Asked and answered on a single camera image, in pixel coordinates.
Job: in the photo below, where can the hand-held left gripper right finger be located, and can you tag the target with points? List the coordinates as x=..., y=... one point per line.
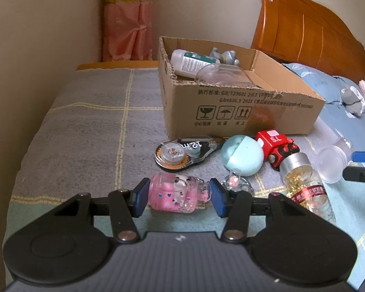
x=218, y=197

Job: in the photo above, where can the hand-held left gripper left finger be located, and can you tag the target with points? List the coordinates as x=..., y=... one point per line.
x=141, y=197

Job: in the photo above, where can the pink glitter toy bottle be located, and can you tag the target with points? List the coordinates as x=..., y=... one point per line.
x=170, y=193

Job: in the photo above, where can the clear jar with frosted lid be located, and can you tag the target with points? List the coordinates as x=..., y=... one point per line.
x=331, y=164

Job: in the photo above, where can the cardboard box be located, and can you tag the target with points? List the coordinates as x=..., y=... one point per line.
x=246, y=109

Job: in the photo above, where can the clear round red label container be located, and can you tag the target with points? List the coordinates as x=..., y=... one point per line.
x=222, y=76

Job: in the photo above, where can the green label cotton swab box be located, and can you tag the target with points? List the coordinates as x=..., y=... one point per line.
x=188, y=62

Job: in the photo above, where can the grey elephant figurine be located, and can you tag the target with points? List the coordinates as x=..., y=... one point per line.
x=228, y=56

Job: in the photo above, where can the clear acrylic charm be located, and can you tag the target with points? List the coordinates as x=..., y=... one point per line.
x=235, y=182

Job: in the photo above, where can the blue floral bed sheet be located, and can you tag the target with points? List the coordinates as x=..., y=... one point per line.
x=337, y=118

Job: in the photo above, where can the mint green egg-shaped case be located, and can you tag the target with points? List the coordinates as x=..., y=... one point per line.
x=245, y=155

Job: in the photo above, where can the black clear correction tape dispenser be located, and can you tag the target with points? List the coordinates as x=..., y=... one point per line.
x=176, y=155

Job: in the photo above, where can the clear bottle of yellow capsules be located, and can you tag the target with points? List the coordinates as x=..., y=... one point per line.
x=307, y=191

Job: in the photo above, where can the grey plush toy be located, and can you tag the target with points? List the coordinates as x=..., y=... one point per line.
x=352, y=99

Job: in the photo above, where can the red toy train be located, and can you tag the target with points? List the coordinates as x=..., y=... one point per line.
x=272, y=141

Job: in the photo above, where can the blue floral pillow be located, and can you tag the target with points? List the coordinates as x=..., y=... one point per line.
x=316, y=82

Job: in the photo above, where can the checked grey green blanket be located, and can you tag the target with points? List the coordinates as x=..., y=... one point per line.
x=79, y=127

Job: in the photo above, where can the wooden table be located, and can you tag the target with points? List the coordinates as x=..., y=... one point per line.
x=115, y=64

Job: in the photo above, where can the wooden bed headboard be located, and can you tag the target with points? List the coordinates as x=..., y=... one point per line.
x=304, y=27

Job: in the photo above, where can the pink curtain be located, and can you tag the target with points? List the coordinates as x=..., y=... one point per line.
x=127, y=21

